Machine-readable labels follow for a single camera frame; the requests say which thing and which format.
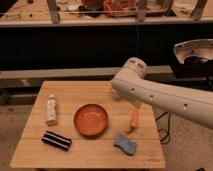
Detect yellowish translucent gripper finger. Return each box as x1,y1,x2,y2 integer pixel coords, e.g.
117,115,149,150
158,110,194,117
131,100,142,108

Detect orange ceramic bowl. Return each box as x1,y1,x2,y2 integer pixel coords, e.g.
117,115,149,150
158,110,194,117
74,104,108,138

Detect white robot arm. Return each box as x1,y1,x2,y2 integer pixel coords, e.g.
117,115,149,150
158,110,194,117
111,57,213,129

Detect orange toy carrot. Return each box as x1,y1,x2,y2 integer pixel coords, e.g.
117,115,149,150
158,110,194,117
127,109,139,134

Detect blue sponge cloth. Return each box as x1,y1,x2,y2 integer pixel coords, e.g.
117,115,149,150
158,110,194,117
113,134,137,156

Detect wooden folding table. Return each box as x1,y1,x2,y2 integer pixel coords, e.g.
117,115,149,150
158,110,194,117
10,81,165,169

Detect white plastic bottle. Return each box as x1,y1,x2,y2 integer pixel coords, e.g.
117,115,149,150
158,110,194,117
45,94,57,126

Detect black white striped eraser block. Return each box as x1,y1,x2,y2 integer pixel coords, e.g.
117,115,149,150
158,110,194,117
41,131,72,151

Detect orange tool on bench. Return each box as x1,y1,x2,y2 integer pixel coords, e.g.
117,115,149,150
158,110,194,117
103,0,136,17

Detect long wooden workbench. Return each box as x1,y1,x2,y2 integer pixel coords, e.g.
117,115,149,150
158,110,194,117
0,0,213,27

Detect black cable on floor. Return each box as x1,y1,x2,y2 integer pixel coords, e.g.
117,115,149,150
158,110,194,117
154,111,172,145

